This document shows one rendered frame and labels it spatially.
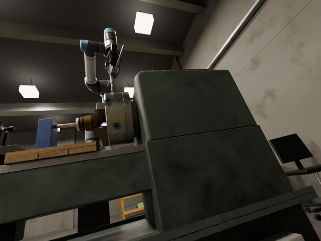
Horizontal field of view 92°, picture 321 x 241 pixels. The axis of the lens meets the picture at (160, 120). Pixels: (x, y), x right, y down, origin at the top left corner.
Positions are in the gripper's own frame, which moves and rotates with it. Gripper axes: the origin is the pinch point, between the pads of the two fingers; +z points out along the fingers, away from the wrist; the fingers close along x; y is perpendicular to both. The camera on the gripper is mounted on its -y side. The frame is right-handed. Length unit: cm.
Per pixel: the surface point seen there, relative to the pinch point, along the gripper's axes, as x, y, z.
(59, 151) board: -27, 8, 44
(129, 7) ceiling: 138, -182, -389
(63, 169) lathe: -26, 7, 51
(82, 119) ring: -16.8, -6.2, 25.5
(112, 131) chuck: -6.3, 7.0, 36.6
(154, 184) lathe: 1, 24, 63
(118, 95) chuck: -2.1, 9.6, 17.8
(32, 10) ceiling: -81, -292, -386
